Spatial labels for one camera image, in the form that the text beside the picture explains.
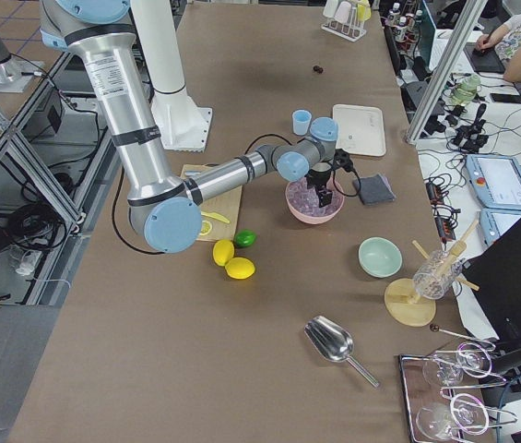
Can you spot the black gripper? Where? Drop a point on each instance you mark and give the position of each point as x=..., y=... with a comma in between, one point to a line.
x=319, y=177

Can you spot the light blue plastic cup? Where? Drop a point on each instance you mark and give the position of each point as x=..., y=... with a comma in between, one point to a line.
x=301, y=120

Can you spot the pink bowl of ice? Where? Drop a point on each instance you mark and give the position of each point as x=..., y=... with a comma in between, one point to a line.
x=303, y=202

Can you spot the wooden cup tree stand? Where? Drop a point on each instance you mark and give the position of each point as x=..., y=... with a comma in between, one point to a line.
x=401, y=300

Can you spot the metal ice scoop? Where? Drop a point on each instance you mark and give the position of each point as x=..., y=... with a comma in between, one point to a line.
x=336, y=345

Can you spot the white cup rack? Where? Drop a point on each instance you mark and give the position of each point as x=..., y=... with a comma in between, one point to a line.
x=347, y=18

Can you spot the grey folded cloth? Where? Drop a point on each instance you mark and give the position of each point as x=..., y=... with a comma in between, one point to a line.
x=374, y=189

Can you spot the cream rabbit tray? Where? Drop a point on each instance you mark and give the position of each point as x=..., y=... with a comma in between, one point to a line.
x=361, y=129

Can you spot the mint green bowl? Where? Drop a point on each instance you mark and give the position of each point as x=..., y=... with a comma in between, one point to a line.
x=379, y=257

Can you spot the green lime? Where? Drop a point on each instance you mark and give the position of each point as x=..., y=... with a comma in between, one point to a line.
x=244, y=238

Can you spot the wooden cutting board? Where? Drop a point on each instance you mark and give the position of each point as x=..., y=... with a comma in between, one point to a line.
x=227, y=204

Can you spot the yellow lemon front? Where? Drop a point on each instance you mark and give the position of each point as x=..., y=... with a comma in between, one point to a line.
x=240, y=268

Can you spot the yellow plastic knife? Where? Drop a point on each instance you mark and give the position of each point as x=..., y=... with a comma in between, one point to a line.
x=216, y=216

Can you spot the yellow lemon near lime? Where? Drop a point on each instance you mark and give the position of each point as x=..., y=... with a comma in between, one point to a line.
x=223, y=251

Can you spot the lemon half slice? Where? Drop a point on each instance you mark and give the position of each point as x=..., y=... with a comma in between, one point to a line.
x=206, y=228

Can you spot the clear glass on stand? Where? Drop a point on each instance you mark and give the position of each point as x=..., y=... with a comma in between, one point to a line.
x=434, y=277

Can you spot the blue teach pendant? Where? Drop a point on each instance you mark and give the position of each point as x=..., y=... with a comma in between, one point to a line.
x=494, y=223
x=495, y=180

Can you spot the wine glass rack tray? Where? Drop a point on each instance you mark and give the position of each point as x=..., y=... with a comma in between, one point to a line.
x=441, y=393

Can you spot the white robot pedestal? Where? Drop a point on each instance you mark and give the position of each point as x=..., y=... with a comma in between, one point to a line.
x=183, y=125

